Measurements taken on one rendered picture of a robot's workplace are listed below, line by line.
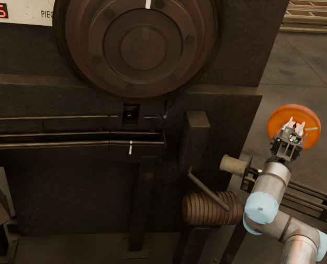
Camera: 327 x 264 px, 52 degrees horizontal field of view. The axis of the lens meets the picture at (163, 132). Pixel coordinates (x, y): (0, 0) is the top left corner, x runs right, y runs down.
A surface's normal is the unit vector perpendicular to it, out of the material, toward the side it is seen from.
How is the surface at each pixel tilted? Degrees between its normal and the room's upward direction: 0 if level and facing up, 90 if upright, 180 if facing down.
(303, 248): 19
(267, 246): 0
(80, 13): 74
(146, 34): 90
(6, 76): 0
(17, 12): 90
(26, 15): 90
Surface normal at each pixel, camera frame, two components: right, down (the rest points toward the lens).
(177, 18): 0.11, 0.65
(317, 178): 0.13, -0.76
